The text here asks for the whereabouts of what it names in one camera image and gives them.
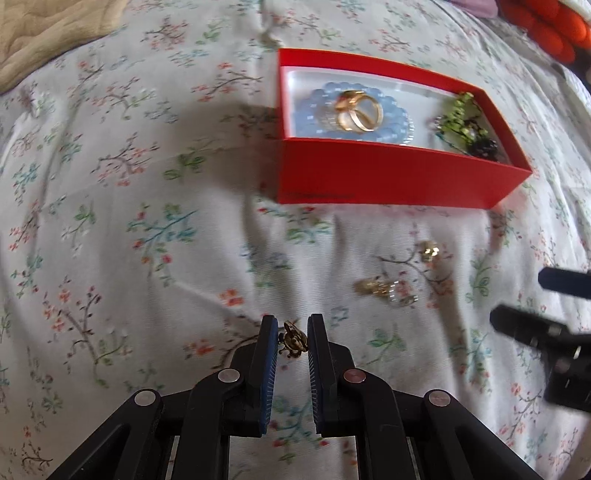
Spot light blue bead bracelet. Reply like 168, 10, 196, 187
290, 80, 417, 148

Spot floral bed sheet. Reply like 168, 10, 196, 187
1, 1, 590, 479

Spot gold stud earring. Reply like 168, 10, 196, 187
419, 240, 440, 264

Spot orange plush toy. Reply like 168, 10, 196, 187
497, 0, 590, 64

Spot purple pillow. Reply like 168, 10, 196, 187
450, 0, 499, 19

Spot black bead bracelet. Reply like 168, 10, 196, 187
466, 135, 502, 162

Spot gold rings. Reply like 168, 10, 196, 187
332, 89, 386, 135

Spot beige quilted blanket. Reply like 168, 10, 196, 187
1, 0, 127, 93

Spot red jewelry box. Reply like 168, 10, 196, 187
276, 48, 532, 209

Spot green bead bracelet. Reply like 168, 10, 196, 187
434, 91, 491, 151

